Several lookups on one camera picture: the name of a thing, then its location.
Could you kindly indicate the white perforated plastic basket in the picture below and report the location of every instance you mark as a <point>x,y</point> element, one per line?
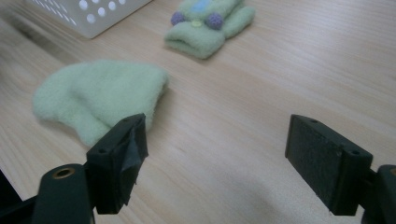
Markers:
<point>90,15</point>

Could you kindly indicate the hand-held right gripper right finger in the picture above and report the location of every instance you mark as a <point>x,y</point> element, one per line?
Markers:
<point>323,161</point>

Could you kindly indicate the green plush toy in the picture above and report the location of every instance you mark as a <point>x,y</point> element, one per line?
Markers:
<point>202,37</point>

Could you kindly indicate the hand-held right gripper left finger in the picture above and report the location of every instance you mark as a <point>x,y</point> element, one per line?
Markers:
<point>115,161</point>

